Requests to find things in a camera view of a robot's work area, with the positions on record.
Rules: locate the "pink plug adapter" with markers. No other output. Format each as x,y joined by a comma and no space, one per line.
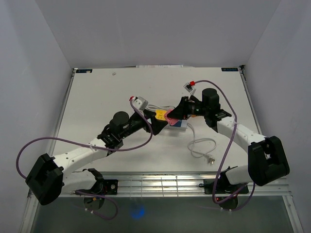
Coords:
171,121

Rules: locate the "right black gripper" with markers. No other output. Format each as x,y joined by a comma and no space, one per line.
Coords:
181,111

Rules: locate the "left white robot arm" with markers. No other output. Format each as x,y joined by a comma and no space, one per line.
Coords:
50,176

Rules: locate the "aluminium rail frame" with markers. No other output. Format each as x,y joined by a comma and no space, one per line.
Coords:
143,185

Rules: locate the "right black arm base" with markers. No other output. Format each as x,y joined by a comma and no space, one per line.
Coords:
208,184

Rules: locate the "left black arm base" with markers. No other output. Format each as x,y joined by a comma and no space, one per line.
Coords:
109,187

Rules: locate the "yellow cube socket adapter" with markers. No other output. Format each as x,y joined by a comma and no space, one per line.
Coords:
160,114

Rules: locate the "white multicolour power strip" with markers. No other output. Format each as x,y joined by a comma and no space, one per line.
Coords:
182,129

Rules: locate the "blue corner label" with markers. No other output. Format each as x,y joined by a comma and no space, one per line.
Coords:
229,69
84,71

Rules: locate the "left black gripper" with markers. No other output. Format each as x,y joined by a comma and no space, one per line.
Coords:
157,124

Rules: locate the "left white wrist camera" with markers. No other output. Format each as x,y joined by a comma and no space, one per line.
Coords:
139,103

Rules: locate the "blue cube socket adapter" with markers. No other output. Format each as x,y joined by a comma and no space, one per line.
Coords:
178,124

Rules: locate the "left blue corner label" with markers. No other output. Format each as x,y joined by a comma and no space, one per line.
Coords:
84,71

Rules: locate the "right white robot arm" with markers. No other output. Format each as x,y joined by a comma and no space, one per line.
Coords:
266,159

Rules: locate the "right blue corner label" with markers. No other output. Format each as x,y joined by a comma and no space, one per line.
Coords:
229,69

